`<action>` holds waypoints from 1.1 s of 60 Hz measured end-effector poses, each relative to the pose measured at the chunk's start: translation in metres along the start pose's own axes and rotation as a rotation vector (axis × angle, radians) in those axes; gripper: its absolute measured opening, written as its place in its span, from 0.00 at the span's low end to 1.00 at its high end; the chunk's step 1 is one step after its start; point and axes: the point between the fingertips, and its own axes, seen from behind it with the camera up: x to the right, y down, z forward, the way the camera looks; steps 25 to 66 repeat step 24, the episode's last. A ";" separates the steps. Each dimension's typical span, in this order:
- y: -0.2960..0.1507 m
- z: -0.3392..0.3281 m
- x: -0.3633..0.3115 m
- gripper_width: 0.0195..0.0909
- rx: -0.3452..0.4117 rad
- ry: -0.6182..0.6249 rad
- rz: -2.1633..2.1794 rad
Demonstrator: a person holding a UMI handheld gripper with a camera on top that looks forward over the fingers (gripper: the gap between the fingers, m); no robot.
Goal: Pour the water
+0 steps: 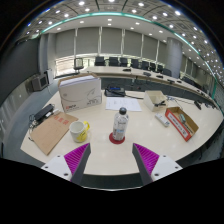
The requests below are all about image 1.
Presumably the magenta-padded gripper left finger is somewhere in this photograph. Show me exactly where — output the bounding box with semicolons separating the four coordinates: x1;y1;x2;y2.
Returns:
40;142;92;186

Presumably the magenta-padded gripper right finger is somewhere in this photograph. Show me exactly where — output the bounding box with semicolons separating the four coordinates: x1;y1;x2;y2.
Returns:
132;142;184;186

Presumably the clear plastic water bottle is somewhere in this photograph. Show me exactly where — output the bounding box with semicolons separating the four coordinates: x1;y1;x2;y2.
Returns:
112;106;130;142

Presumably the white and yellow mug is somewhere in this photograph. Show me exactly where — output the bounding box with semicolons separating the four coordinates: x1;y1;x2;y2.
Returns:
68;120;91;144

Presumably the brown paper envelope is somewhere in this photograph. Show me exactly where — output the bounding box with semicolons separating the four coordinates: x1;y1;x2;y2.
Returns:
29;111;79;157

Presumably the flat round red coaster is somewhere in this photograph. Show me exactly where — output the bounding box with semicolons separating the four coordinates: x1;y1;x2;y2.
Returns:
108;131;126;145

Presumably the white remote control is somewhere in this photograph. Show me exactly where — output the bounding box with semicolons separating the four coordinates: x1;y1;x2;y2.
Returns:
154;113;171;128

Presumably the red-edged open cardboard box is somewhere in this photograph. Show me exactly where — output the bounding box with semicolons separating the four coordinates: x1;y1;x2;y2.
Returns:
164;106;200;142

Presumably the small beige open box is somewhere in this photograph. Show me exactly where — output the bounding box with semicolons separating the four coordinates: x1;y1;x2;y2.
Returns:
143;90;169;112

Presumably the black item in beige box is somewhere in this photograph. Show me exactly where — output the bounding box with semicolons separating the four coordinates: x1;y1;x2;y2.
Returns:
154;99;167;108

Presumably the black power adapter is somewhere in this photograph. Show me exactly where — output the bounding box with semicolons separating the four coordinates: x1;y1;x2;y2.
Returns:
32;103;56;123

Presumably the white paper sheet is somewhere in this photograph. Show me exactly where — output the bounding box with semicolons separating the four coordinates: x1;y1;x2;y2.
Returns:
105;96;143;113

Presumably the white cardboard paper box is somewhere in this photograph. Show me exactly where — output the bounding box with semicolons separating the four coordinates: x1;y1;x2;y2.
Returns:
57;73;103;114

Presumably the black desk phone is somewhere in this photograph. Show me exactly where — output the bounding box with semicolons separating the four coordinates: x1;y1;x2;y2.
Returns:
104;85;127;98

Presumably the old grey monitor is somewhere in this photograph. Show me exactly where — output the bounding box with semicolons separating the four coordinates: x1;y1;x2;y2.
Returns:
31;73;50;93

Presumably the long curved conference desk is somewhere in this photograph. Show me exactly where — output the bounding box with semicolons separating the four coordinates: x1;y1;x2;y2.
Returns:
79;65;218;108

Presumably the row of black office chairs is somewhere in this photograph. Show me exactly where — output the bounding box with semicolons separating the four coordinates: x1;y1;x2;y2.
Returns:
73;55;201;88

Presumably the group of ceiling lights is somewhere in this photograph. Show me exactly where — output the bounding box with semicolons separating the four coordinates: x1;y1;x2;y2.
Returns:
26;0;224;78

